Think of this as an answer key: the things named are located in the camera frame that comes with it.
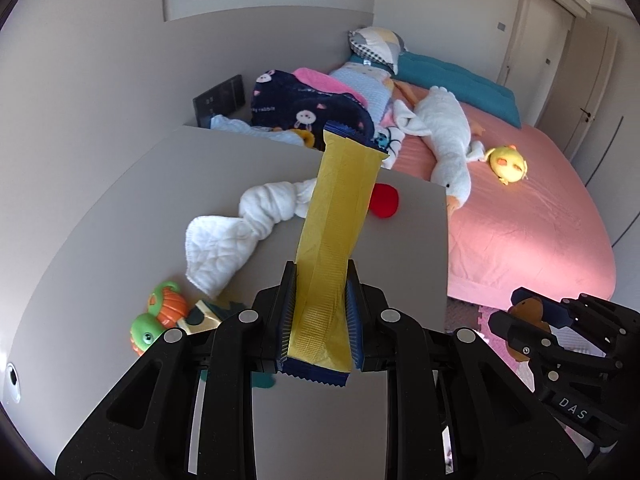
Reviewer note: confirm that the light blue cloth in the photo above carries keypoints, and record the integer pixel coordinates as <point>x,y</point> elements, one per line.
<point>250,129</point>

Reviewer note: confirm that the pink towel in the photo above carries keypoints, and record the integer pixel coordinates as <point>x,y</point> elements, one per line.
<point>325,82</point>

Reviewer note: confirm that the teal pillow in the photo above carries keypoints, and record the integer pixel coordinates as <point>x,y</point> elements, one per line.
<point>450,82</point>

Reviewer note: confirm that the knotted white towel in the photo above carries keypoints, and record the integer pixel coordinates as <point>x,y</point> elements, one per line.
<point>235,230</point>

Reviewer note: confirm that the beige wardrobe door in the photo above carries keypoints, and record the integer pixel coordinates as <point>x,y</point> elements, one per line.
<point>585,80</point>

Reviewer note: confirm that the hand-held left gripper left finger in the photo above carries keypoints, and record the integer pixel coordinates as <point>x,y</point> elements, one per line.
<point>287,310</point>

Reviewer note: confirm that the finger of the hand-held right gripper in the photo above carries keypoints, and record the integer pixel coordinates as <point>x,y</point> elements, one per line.
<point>582,310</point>
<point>525,350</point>

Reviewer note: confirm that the yellow chick plush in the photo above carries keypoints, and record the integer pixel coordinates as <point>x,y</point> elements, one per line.
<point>507,164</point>

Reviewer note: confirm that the white goose plush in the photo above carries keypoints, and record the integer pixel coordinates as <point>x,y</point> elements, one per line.
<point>445,140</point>

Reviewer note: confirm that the checkered patchwork pillow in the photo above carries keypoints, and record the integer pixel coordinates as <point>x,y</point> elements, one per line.
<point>377,47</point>

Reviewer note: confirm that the navy printed blanket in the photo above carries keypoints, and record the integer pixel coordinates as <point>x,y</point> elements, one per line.
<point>300,105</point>

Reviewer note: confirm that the bed with pink sheet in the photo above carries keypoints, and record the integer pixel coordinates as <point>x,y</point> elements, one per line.
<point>530,240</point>

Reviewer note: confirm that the light blue quilted blanket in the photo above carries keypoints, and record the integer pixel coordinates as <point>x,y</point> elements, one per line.
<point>365,87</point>

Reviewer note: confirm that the red round toy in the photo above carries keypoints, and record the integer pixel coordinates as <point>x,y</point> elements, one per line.
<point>385,201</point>

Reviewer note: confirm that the green dinosaur rattle toy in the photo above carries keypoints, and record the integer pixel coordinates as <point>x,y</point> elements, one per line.
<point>150,325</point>

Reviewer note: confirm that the long yellow wrapper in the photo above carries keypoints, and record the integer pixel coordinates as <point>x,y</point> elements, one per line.
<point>335,220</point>

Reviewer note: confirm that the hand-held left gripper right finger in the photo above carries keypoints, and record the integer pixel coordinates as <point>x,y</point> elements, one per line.
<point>351,320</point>

